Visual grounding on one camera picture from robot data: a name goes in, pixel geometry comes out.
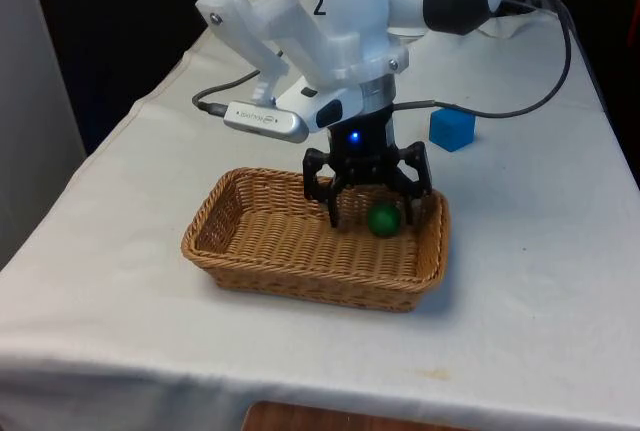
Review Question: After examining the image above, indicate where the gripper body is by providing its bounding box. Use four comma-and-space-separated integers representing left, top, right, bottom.
325, 104, 398, 186

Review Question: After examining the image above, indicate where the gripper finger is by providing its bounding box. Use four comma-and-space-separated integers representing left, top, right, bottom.
382, 140, 434, 227
302, 148, 352, 230

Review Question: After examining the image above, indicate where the blue cube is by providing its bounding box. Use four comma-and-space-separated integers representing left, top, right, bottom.
428, 107, 477, 154

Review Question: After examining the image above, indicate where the wicker basket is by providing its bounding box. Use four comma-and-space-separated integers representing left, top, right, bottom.
180, 166, 451, 314

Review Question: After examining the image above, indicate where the green ball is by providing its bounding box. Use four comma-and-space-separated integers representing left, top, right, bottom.
366, 201, 403, 239

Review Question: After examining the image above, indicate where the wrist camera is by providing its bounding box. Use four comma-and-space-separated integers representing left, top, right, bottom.
221, 100, 308, 144

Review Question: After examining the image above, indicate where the black cable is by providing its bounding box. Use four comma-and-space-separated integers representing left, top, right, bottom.
191, 68, 263, 117
392, 0, 574, 119

